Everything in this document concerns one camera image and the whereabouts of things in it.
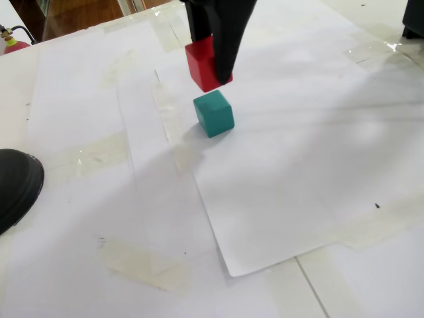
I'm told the small white paper sheet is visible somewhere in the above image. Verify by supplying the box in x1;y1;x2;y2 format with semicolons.
154;19;424;278

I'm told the brown wooden furniture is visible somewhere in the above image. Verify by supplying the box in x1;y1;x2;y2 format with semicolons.
9;0;146;43

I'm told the red fire extinguisher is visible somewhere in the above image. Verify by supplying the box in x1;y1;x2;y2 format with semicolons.
0;23;38;56

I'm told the black round stand base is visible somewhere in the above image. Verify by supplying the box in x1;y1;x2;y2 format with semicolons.
0;148;46;237

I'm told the red cube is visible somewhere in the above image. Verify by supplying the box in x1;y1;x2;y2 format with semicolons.
184;34;233;93

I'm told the beige masking tape strip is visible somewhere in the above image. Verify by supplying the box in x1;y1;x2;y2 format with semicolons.
44;131;131;182
337;195;424;253
264;243;375;318
150;9;193;53
150;81;195;175
97;237;190;293
343;29;417;67

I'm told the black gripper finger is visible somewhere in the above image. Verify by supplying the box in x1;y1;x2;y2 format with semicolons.
184;0;213;42
205;0;258;85

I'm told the large white paper sheet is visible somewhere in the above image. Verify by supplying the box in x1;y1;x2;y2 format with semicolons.
0;23;299;318
102;0;424;289

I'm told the teal blue cube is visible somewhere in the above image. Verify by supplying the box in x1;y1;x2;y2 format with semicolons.
193;89;235;138

